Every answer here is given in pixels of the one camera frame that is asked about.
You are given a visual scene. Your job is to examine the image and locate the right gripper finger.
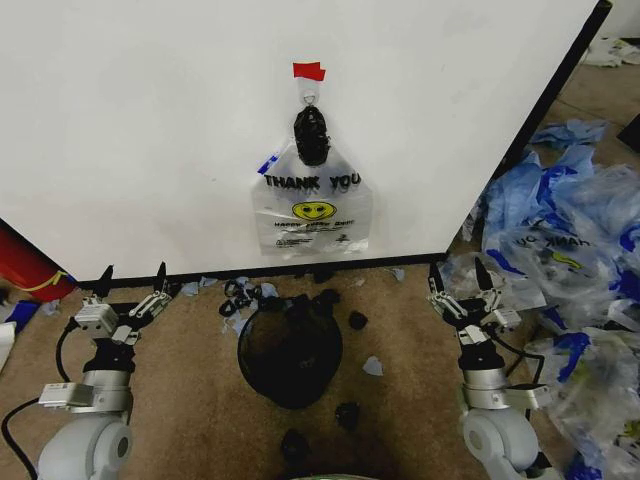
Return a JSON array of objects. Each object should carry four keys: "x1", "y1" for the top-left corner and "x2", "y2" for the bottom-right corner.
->
[
  {"x1": 472, "y1": 255, "x2": 504, "y2": 314},
  {"x1": 425, "y1": 260, "x2": 464, "y2": 321}
]

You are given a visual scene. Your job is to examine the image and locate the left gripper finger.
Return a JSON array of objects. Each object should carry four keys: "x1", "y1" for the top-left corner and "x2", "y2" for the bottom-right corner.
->
[
  {"x1": 79, "y1": 265, "x2": 115, "y2": 314},
  {"x1": 127, "y1": 260, "x2": 174, "y2": 324}
]

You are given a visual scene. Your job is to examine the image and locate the black torn bag loops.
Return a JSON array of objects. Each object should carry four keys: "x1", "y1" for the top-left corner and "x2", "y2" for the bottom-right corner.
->
[{"x1": 217, "y1": 278, "x2": 267, "y2": 318}]

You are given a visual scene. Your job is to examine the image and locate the large blue plastic bag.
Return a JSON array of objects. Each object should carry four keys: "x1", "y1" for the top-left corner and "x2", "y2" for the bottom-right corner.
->
[{"x1": 462, "y1": 144, "x2": 601, "y2": 256}]

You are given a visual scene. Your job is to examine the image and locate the clear printed plastic bag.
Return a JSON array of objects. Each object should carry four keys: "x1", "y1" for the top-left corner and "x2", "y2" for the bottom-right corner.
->
[{"x1": 492, "y1": 167, "x2": 640, "y2": 314}]

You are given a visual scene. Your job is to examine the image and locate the clear bag with blue print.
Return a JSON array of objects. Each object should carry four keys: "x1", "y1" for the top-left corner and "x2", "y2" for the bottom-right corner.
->
[{"x1": 537, "y1": 299, "x2": 640, "y2": 480}]

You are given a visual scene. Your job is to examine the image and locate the clear thank you plastic bag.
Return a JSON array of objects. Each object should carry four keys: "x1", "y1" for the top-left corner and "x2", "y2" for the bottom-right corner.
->
[{"x1": 249, "y1": 142, "x2": 377, "y2": 260}]

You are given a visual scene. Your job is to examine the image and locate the crumpled blue plastic bag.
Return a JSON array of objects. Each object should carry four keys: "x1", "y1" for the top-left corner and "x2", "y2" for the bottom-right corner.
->
[{"x1": 531, "y1": 118, "x2": 610, "y2": 150}]

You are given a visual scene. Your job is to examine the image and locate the white crumpled plastic bag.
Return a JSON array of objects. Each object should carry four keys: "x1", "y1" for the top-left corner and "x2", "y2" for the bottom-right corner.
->
[{"x1": 585, "y1": 35, "x2": 640, "y2": 67}]

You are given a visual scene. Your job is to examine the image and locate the red container with yellow arrow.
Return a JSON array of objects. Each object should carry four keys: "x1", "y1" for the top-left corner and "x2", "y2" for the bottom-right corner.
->
[{"x1": 0, "y1": 218, "x2": 77, "y2": 304}]

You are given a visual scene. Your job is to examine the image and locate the blue flat sheet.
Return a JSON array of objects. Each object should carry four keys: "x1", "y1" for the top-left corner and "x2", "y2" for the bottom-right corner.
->
[{"x1": 0, "y1": 299, "x2": 42, "y2": 337}]

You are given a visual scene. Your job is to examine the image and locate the white paper sheet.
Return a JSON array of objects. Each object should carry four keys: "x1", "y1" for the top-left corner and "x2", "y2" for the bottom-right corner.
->
[{"x1": 0, "y1": 321, "x2": 19, "y2": 374}]

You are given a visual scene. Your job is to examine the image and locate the white robot front shell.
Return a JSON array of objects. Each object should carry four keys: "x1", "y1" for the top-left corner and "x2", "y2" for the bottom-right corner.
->
[{"x1": 298, "y1": 469, "x2": 354, "y2": 480}]

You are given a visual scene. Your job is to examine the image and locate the black flat object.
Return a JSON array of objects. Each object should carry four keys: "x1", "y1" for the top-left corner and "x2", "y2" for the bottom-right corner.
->
[{"x1": 617, "y1": 119, "x2": 640, "y2": 147}]

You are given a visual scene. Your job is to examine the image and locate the red tape strip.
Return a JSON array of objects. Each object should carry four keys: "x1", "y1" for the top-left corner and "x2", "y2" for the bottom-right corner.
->
[{"x1": 292, "y1": 62, "x2": 328, "y2": 83}]

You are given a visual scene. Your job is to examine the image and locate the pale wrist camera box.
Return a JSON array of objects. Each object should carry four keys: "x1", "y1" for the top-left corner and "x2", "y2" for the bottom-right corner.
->
[
  {"x1": 492, "y1": 306, "x2": 520, "y2": 332},
  {"x1": 72, "y1": 302, "x2": 120, "y2": 336}
]

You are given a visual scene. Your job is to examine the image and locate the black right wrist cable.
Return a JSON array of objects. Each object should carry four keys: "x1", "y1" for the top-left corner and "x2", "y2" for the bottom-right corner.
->
[{"x1": 492, "y1": 329, "x2": 534, "y2": 379}]

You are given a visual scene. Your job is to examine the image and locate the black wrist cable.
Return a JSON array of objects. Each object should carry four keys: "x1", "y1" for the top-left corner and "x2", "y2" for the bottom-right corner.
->
[
  {"x1": 55, "y1": 319, "x2": 84, "y2": 384},
  {"x1": 492, "y1": 329, "x2": 534, "y2": 379}
]

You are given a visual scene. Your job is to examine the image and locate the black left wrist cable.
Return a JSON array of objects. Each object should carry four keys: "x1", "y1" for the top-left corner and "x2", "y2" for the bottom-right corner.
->
[{"x1": 55, "y1": 319, "x2": 84, "y2": 384}]

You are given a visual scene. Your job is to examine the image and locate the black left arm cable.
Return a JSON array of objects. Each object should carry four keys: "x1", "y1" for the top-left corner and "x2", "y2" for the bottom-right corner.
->
[{"x1": 0, "y1": 397, "x2": 42, "y2": 479}]

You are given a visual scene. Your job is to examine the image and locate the clear wall hook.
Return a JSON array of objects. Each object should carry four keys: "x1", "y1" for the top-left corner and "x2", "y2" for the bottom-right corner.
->
[{"x1": 299, "y1": 79, "x2": 324, "y2": 109}]

